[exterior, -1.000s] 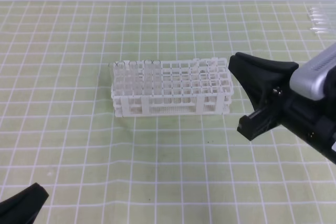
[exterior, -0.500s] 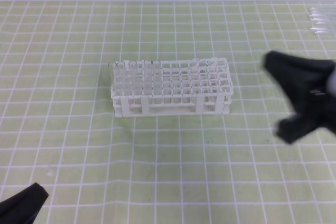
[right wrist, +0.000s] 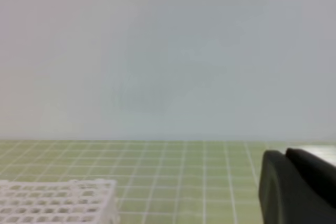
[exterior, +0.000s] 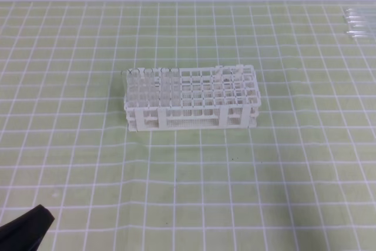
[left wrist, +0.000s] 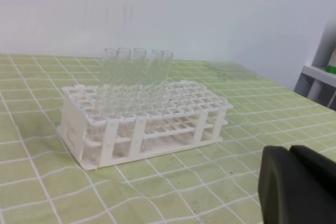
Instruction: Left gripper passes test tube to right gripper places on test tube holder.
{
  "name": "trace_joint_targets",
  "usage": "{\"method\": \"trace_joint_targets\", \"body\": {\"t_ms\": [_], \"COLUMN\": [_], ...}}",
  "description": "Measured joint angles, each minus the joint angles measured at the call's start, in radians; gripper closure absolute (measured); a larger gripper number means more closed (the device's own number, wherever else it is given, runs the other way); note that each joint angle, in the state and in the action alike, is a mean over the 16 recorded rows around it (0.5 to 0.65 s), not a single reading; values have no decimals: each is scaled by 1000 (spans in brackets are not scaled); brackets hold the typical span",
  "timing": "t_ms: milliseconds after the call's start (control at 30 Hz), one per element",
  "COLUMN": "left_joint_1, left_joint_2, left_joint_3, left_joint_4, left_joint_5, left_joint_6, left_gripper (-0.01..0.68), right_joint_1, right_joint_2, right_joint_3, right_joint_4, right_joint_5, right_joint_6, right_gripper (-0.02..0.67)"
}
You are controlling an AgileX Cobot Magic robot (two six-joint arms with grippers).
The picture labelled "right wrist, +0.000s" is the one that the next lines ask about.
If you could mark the green checkered tablecloth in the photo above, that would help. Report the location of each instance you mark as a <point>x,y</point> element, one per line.
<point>159,181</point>

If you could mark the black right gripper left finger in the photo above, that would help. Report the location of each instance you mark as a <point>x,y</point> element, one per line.
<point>285,197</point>

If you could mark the white plastic test tube rack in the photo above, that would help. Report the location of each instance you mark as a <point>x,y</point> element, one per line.
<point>74,201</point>

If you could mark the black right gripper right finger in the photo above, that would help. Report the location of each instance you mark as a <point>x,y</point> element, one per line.
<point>317,173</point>

